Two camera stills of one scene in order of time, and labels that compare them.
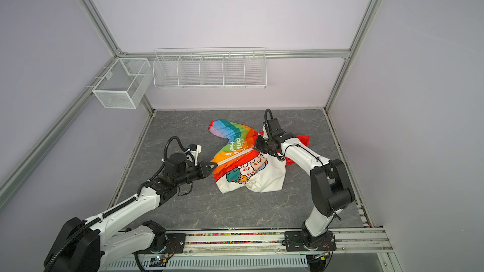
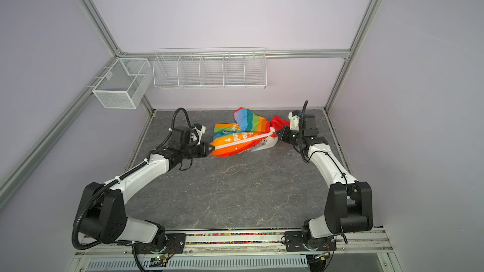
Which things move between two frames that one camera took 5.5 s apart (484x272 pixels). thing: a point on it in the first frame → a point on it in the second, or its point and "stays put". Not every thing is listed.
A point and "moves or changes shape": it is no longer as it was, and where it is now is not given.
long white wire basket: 210,68 stays put
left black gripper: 201,167 → 204,152
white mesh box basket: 125,85 stays put
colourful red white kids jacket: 239,165 moves or changes shape
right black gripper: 259,145 → 284,137
